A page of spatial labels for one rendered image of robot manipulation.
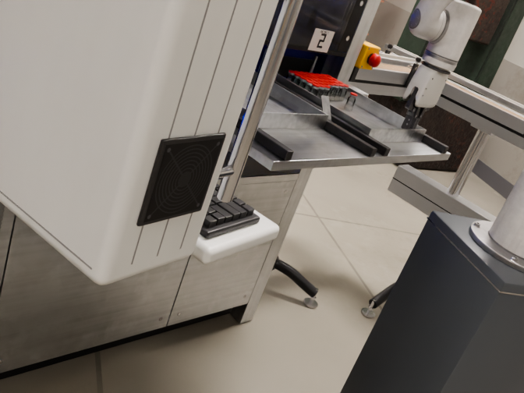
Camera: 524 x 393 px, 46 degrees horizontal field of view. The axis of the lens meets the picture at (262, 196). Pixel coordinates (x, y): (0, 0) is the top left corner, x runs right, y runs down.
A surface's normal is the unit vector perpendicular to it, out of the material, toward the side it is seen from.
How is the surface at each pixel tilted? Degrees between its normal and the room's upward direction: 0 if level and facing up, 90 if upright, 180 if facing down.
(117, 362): 0
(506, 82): 90
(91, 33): 90
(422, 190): 90
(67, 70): 90
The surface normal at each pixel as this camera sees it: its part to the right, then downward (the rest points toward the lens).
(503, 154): -0.91, -0.16
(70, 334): 0.65, 0.50
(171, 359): 0.33, -0.86
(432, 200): -0.69, 0.07
